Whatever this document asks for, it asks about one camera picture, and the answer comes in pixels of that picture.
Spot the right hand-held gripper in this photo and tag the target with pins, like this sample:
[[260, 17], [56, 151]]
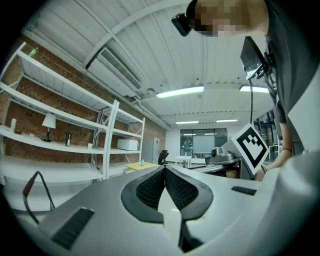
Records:
[[250, 147]]

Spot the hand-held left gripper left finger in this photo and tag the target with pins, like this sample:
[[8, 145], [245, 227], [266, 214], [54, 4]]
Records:
[[100, 200]]

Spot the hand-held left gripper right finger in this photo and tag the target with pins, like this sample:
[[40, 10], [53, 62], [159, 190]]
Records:
[[225, 200]]

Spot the person's right forearm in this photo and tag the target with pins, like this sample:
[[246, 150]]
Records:
[[285, 150]]

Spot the dark framed glass window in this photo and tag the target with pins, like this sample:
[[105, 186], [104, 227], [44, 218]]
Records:
[[203, 140]]

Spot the small white table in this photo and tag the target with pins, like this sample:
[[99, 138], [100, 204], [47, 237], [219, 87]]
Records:
[[183, 157]]

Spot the ceiling tube light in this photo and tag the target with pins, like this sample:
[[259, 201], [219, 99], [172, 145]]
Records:
[[187, 122], [226, 121], [253, 89], [180, 91]]

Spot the black office chair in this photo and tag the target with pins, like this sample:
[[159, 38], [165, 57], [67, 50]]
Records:
[[163, 157]]

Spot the white cup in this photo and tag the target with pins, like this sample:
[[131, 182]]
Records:
[[90, 146]]

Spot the light blue bottle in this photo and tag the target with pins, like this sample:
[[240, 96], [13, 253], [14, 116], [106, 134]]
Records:
[[142, 163]]

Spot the white microwave oven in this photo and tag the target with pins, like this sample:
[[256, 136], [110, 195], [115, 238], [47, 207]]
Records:
[[127, 145]]

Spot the grey refrigerator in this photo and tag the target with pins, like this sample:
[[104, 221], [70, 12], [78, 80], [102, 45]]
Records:
[[150, 150]]

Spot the black bottle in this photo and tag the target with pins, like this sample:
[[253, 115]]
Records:
[[68, 139]]

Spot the white shade table lamp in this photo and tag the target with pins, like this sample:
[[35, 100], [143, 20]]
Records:
[[49, 121]]

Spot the tall white bottle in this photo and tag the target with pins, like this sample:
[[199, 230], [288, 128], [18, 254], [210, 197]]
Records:
[[13, 124]]

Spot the black chest-mounted box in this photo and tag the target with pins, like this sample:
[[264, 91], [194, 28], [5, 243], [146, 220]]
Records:
[[251, 56]]

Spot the long white shelving rack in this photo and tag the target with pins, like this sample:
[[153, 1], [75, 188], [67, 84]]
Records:
[[62, 86]]

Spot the white ceiling air conditioner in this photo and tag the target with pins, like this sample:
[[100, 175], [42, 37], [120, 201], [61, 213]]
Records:
[[115, 72]]

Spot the person's dark shirt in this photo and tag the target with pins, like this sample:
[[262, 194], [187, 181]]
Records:
[[292, 50]]

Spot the person's head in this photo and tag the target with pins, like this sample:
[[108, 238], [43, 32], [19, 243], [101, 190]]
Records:
[[225, 15]]

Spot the green bottle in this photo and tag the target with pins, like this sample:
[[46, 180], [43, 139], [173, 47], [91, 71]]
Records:
[[33, 52]]

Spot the square wooden pedestal table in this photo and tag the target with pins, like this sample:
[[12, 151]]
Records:
[[140, 166]]

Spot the black head camera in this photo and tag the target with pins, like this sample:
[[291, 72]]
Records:
[[182, 23]]

